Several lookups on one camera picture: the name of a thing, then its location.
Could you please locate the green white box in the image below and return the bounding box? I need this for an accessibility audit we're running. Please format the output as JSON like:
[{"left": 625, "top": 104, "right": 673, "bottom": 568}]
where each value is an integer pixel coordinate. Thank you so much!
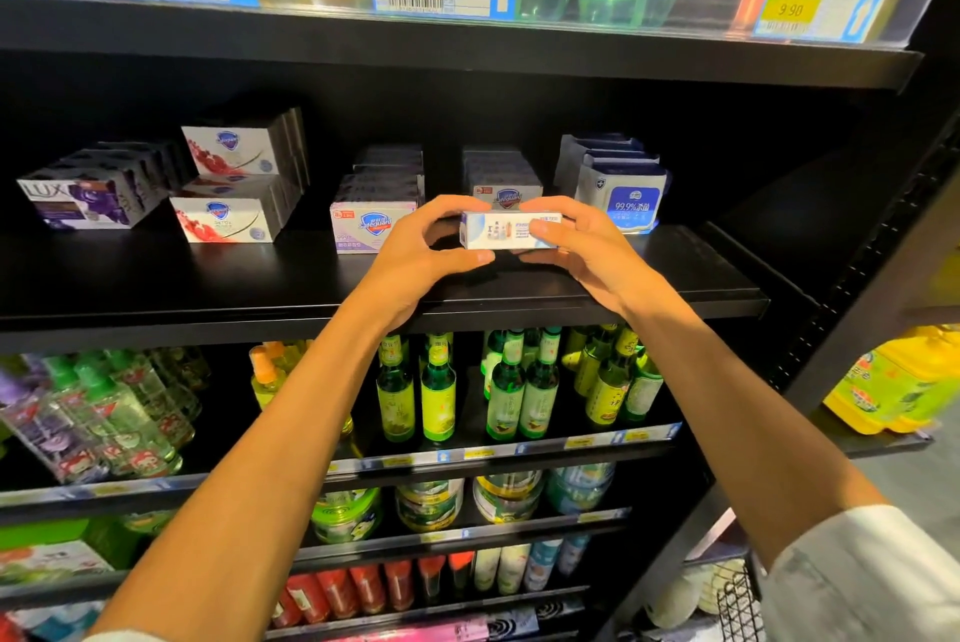
[{"left": 0, "top": 518, "right": 137, "bottom": 586}]

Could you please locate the black store shelf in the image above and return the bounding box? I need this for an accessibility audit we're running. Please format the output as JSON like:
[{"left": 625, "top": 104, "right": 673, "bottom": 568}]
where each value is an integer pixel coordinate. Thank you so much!
[{"left": 0, "top": 0, "right": 960, "bottom": 642}]

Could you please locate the person's right hand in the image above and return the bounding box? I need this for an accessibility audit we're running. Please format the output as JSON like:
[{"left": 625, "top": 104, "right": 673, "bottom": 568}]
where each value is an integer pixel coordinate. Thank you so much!
[{"left": 517, "top": 194, "right": 665, "bottom": 321}]

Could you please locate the person's right forearm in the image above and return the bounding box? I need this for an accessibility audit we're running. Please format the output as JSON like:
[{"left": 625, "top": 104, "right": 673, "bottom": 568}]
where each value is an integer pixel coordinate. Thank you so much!
[{"left": 630, "top": 289, "right": 890, "bottom": 561}]

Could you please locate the single white blue soap box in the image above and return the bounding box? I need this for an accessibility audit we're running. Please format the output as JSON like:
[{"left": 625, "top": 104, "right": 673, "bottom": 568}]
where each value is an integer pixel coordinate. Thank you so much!
[{"left": 459, "top": 209, "right": 566, "bottom": 253}]

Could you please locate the row of white pink soap boxes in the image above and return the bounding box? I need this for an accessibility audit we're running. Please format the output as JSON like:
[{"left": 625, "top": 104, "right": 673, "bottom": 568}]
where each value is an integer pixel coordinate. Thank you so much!
[{"left": 330, "top": 143, "right": 428, "bottom": 256}]

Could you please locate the long pink packet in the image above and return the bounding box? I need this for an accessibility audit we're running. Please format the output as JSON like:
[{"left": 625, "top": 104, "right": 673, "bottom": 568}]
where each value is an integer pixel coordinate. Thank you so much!
[{"left": 330, "top": 604, "right": 542, "bottom": 642}]

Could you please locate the row of white small bottles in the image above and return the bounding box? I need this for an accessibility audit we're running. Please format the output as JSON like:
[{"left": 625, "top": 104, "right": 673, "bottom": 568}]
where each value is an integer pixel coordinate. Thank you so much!
[{"left": 472, "top": 532, "right": 591, "bottom": 595}]

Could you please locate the row of white red soap boxes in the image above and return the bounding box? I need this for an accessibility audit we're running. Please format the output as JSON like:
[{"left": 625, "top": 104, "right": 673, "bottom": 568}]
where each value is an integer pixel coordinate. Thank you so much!
[{"left": 169, "top": 109, "right": 312, "bottom": 246}]

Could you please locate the person's left hand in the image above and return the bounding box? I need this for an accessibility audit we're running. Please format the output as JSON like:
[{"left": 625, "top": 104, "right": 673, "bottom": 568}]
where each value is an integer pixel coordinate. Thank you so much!
[{"left": 364, "top": 194, "right": 497, "bottom": 336}]

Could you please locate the cream white pouch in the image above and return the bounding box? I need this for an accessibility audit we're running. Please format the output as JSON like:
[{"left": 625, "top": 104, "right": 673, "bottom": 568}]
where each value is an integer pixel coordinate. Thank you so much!
[{"left": 648, "top": 559, "right": 707, "bottom": 630}]

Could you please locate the row of white blue soap boxes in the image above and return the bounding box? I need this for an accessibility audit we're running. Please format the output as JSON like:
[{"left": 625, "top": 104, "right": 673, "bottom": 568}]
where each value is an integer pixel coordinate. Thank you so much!
[{"left": 462, "top": 145, "right": 545, "bottom": 211}]

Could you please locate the row of purple soap boxes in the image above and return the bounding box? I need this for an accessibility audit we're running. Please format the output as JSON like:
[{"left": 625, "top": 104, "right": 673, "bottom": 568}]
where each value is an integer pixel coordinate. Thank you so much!
[{"left": 18, "top": 139, "right": 200, "bottom": 234}]

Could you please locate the row of white upright packs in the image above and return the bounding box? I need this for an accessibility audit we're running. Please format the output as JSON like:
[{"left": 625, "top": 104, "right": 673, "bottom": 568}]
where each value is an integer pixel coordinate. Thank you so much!
[{"left": 555, "top": 134, "right": 671, "bottom": 237}]

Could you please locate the black wire shopping cart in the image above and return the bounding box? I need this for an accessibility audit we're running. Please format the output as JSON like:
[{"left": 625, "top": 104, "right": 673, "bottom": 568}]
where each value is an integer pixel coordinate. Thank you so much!
[{"left": 705, "top": 544, "right": 770, "bottom": 642}]

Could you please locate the person's left forearm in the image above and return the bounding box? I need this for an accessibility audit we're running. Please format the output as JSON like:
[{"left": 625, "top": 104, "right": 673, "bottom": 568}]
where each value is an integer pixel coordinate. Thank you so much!
[{"left": 90, "top": 296, "right": 429, "bottom": 642}]

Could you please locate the green lidded wipe tub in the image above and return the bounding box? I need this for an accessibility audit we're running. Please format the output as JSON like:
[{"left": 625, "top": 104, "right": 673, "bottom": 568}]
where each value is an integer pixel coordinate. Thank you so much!
[
  {"left": 546, "top": 461, "right": 617, "bottom": 516},
  {"left": 472, "top": 469, "right": 545, "bottom": 525},
  {"left": 310, "top": 484, "right": 384, "bottom": 546},
  {"left": 394, "top": 476, "right": 467, "bottom": 534}
]

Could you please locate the row of green yellow bottles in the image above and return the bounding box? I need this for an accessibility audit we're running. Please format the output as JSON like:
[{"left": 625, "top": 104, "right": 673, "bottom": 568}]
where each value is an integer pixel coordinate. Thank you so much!
[{"left": 247, "top": 322, "right": 669, "bottom": 448}]

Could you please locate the yellow detergent jug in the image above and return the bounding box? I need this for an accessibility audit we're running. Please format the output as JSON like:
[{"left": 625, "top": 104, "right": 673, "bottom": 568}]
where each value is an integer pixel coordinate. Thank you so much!
[{"left": 825, "top": 326, "right": 960, "bottom": 438}]

